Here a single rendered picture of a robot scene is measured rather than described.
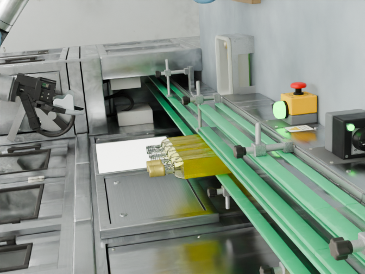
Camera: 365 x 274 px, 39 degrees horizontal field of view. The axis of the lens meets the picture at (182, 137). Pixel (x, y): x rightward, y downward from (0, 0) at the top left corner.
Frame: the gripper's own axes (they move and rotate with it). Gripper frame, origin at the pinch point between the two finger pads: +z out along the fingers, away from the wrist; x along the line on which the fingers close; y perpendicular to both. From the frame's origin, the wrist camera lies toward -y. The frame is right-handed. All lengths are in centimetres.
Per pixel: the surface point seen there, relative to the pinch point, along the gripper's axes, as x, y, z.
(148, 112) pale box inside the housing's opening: 101, -15, 39
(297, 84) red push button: -38, 28, 48
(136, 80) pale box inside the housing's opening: 100, 0, 29
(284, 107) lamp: -39, 22, 46
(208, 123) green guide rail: 14.0, 3.5, 45.0
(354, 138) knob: -70, 23, 48
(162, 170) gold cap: -19.1, -6.7, 25.4
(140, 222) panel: -24.6, -21.3, 22.2
